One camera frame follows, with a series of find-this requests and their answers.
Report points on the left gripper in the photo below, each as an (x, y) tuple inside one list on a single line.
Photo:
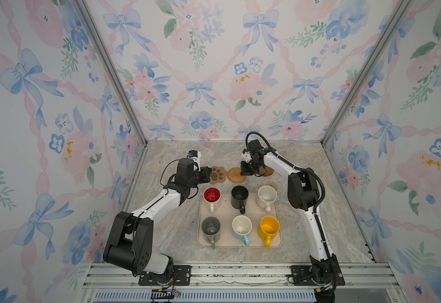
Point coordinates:
[(205, 172)]

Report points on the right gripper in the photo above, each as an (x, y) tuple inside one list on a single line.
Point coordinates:
[(243, 172)]

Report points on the woven rattan round coaster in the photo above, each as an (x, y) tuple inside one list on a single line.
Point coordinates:
[(235, 176)]

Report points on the cork paw print coaster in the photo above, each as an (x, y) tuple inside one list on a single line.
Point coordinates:
[(218, 177)]

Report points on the plain round wooden coaster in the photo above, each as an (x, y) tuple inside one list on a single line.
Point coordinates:
[(266, 171)]

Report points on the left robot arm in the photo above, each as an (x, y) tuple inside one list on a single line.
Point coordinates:
[(130, 242)]

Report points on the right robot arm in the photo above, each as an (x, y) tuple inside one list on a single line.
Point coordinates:
[(305, 191)]

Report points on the white mug red inside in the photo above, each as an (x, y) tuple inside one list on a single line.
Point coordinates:
[(211, 199)]

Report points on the black mug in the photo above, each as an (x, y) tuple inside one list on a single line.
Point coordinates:
[(239, 196)]

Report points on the cream white mug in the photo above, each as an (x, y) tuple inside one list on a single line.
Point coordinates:
[(266, 198)]

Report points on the grey glass mug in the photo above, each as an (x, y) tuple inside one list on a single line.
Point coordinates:
[(211, 229)]

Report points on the beige serving tray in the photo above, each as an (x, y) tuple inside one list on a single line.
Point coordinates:
[(223, 226)]

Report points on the yellow mug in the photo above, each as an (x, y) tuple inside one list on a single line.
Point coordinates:
[(268, 229)]

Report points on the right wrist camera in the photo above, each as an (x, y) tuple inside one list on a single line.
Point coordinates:
[(251, 148)]

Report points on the white mug blue handle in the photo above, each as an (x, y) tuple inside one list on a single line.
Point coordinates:
[(242, 226)]

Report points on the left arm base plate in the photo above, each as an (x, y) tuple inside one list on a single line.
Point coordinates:
[(174, 274)]

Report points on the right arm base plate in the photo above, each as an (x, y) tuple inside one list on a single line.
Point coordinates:
[(308, 275)]

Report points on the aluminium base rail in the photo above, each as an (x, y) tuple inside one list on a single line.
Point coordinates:
[(242, 282)]

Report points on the aluminium frame post left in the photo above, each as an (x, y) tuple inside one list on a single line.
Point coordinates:
[(107, 63)]

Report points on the aluminium frame post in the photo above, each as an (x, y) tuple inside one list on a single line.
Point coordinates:
[(383, 41), (107, 63)]

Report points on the aluminium frame post right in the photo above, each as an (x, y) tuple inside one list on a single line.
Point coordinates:
[(383, 41)]

